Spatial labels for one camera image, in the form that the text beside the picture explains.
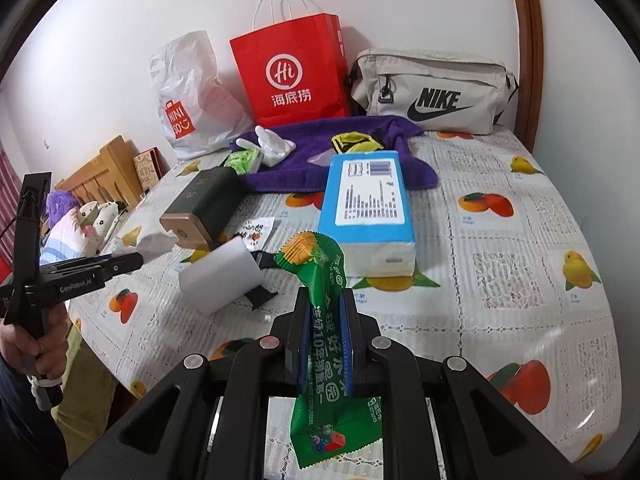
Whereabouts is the green snack packet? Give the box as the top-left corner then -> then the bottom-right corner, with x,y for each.
274,231 -> 382,469

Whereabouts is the small white sauce packet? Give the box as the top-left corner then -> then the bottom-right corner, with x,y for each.
236,217 -> 276,252

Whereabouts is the green wet wipes pack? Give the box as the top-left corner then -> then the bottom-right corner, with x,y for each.
224,148 -> 264,176

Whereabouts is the yellow black glove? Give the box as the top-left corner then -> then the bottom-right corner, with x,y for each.
331,131 -> 384,154

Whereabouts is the person's left hand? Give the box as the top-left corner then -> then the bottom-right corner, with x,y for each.
1,304 -> 70,379

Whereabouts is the white plush toy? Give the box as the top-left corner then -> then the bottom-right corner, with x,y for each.
39,202 -> 119,266

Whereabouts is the purple plush toy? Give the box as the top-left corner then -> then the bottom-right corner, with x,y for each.
46,190 -> 79,229

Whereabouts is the wooden headboard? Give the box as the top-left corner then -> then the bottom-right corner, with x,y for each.
54,136 -> 143,210

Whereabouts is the white foam block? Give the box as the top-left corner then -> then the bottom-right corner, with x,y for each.
178,236 -> 265,315

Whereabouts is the brown patterned book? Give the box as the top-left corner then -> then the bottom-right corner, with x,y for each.
132,148 -> 166,194

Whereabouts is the dark green gold box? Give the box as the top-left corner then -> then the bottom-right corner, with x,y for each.
160,167 -> 245,249

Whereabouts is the blue tissue pack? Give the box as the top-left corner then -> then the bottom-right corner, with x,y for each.
317,151 -> 416,278

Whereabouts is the fruit print tablecloth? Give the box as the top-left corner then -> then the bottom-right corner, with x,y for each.
68,127 -> 622,462

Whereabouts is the purple towel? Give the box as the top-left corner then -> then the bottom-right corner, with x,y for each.
229,114 -> 441,195

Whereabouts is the white Miniso plastic bag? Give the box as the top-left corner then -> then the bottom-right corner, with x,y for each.
150,30 -> 252,160

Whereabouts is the red Haidilao paper bag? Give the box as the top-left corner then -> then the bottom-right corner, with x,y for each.
230,12 -> 350,128

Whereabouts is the grey Nike waist bag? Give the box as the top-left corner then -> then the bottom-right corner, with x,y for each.
352,48 -> 518,136

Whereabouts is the black strap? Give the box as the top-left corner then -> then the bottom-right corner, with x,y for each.
242,250 -> 281,311

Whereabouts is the wooden door frame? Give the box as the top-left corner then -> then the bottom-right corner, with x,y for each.
514,0 -> 544,152

